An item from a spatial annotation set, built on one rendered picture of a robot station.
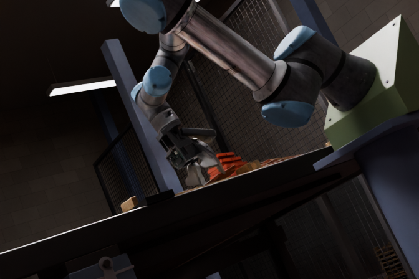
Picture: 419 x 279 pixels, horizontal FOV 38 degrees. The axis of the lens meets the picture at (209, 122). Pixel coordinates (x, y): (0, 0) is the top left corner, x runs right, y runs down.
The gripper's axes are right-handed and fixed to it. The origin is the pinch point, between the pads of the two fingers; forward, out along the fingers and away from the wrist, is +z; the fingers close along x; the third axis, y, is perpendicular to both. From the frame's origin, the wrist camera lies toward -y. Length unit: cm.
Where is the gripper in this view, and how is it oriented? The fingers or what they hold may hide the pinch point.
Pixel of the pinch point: (216, 180)
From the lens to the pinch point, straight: 172.7
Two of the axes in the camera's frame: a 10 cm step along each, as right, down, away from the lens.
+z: 5.9, 7.8, -2.1
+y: -6.6, 3.2, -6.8
